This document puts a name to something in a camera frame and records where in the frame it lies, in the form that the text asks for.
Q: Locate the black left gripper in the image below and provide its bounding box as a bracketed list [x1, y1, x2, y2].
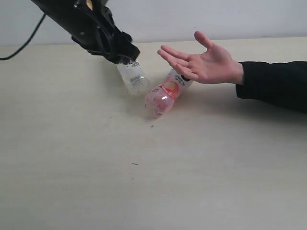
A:
[74, 4, 141, 65]

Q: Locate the pink peach soda bottle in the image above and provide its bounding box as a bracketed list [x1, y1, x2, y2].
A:
[145, 69, 193, 117]

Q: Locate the black sleeved right forearm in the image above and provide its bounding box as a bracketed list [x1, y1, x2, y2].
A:
[236, 61, 307, 113]

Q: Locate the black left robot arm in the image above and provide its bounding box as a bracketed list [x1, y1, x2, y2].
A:
[33, 0, 140, 64]

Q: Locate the clear bottle blue white label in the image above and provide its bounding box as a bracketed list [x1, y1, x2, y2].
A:
[117, 60, 150, 95]

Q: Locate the person's right hand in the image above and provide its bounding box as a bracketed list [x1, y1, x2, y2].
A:
[158, 31, 244, 85]

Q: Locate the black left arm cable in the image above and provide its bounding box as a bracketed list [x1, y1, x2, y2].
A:
[0, 13, 46, 61]

